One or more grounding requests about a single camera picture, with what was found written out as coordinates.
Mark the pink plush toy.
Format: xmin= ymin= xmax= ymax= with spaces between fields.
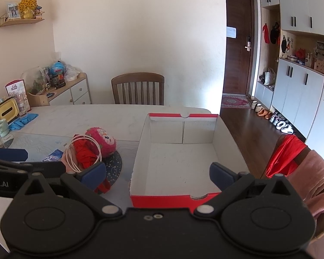
xmin=85 ymin=127 xmax=117 ymax=158

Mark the wooden sideboard with white drawers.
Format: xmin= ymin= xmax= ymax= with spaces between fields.
xmin=27 ymin=73 xmax=92 ymax=106

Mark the brown wooden door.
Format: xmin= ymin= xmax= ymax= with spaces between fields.
xmin=223 ymin=0 xmax=256 ymax=97

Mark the blue globe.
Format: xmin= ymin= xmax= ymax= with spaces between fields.
xmin=50 ymin=62 xmax=64 ymax=76

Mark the wooden wall shelf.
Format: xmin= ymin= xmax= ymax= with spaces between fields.
xmin=0 ymin=12 xmax=45 ymax=27

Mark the small photo frame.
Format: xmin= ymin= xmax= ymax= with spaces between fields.
xmin=7 ymin=3 xmax=21 ymax=19

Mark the wooden tray box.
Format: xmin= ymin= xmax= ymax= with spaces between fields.
xmin=26 ymin=92 xmax=50 ymax=107

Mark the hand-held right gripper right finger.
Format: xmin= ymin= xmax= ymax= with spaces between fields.
xmin=193 ymin=162 xmax=304 ymax=218

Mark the red and white cardboard box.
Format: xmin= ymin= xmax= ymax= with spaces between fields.
xmin=129 ymin=113 xmax=250 ymax=209

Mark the red hanging garment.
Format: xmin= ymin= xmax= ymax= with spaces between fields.
xmin=262 ymin=24 xmax=271 ymax=44

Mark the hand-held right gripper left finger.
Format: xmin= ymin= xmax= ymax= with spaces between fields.
xmin=13 ymin=162 xmax=124 ymax=220

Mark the red patterned rug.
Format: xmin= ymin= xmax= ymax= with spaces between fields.
xmin=221 ymin=95 xmax=252 ymax=109

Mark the row of shoes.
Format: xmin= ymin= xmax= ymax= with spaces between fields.
xmin=251 ymin=101 xmax=294 ymax=135

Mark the white and wood wall cabinet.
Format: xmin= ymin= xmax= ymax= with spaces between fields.
xmin=255 ymin=0 xmax=324 ymax=142

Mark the white tote bag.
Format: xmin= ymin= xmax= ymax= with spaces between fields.
xmin=264 ymin=68 xmax=276 ymax=85

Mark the pink towel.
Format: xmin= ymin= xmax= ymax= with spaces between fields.
xmin=286 ymin=150 xmax=324 ymax=220

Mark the white cable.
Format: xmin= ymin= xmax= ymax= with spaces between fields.
xmin=65 ymin=135 xmax=102 ymax=172

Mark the red knotted cloth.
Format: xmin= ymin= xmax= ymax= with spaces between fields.
xmin=74 ymin=140 xmax=111 ymax=194

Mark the pale green mug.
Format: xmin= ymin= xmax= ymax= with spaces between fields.
xmin=0 ymin=120 xmax=10 ymax=138

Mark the yellow flower ornament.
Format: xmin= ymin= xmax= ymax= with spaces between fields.
xmin=18 ymin=0 xmax=38 ymax=19

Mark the wooden slat-back chair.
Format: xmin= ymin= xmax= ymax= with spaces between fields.
xmin=111 ymin=72 xmax=165 ymax=106

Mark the dark speckled round placemat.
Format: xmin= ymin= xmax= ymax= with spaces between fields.
xmin=97 ymin=148 xmax=123 ymax=192

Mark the green and yellow tissue box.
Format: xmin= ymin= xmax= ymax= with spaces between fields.
xmin=0 ymin=98 xmax=19 ymax=121

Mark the blue printed packet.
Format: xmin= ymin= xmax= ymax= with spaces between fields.
xmin=42 ymin=149 xmax=64 ymax=163

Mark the blue cloth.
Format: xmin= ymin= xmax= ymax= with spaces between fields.
xmin=9 ymin=113 xmax=39 ymax=131

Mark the red framed sign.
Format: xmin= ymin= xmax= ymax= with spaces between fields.
xmin=5 ymin=79 xmax=31 ymax=112

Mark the clear plastic bag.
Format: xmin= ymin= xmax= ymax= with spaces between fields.
xmin=63 ymin=65 xmax=80 ymax=82

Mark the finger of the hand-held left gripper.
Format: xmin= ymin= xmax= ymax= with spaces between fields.
xmin=0 ymin=147 xmax=28 ymax=168
xmin=16 ymin=161 xmax=67 ymax=174

